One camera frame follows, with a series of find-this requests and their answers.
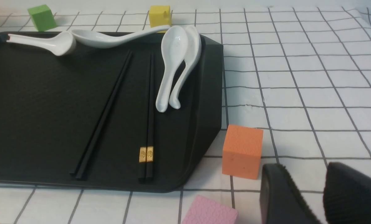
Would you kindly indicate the plain black chopstick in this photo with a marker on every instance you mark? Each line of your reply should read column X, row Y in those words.
column 103, row 116
column 107, row 119

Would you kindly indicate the pink foam block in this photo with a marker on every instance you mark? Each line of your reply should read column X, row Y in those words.
column 206, row 211

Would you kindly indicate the black plastic tray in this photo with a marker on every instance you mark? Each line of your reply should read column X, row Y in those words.
column 75, row 120

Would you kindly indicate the green foam cube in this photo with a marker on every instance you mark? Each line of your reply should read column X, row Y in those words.
column 42, row 18

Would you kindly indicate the gold-banded black chopstick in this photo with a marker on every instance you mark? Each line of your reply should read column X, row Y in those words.
column 150, row 142
column 144, row 126

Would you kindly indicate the white ceramic spoon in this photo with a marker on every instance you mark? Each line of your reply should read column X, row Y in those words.
column 173, row 48
column 101, row 41
column 191, row 59
column 62, row 44

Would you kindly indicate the white ceramic spoon left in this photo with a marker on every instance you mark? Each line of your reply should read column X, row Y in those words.
column 62, row 44

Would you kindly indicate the white ceramic spoon middle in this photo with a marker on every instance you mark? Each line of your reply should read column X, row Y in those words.
column 101, row 41

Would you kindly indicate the white ceramic spoon behind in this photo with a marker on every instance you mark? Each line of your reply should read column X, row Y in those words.
column 191, row 59

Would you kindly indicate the white ceramic spoon front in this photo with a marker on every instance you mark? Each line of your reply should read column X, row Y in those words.
column 173, row 48

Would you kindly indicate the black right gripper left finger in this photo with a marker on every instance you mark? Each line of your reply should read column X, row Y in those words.
column 281, row 202

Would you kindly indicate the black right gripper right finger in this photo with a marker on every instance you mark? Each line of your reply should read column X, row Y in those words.
column 347, row 195

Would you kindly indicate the orange foam cube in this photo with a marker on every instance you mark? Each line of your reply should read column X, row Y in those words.
column 241, row 154

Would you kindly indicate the yellow foam cube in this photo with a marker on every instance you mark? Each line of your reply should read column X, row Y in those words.
column 160, row 15

